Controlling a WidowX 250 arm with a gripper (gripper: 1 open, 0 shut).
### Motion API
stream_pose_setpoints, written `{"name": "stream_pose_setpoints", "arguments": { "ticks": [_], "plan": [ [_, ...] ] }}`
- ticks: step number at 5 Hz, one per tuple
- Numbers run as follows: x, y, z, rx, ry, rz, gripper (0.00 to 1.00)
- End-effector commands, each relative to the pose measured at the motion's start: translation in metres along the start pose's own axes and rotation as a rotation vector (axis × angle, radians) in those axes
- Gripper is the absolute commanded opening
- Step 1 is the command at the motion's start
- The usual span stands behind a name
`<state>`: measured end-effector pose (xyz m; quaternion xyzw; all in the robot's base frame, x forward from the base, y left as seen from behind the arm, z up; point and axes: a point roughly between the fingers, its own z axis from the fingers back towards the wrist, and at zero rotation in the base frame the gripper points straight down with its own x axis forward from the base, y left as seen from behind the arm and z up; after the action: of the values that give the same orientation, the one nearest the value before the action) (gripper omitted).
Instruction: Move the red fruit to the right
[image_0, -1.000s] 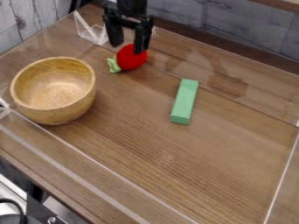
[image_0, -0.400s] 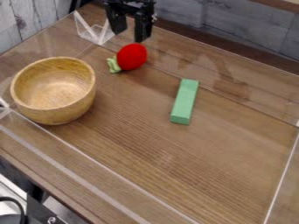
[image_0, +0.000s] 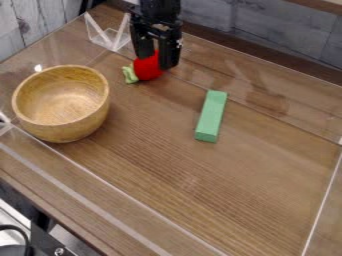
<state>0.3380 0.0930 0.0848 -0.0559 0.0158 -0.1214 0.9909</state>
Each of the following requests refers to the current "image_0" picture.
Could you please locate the green rectangular block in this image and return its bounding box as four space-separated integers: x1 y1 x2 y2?
195 90 228 143

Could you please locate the black metal bracket with screw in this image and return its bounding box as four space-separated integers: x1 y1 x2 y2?
30 223 77 256

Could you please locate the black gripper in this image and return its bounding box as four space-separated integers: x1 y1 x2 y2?
129 0 183 70

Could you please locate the black cable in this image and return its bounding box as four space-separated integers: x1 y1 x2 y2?
0 224 33 256

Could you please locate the clear acrylic corner bracket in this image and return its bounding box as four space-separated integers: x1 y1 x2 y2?
84 12 130 52

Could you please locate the red plush strawberry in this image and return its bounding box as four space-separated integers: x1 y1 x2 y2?
121 51 162 84

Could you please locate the wooden bowl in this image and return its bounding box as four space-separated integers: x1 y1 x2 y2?
12 65 109 143

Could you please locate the clear acrylic table barrier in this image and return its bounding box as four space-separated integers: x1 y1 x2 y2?
0 20 342 256

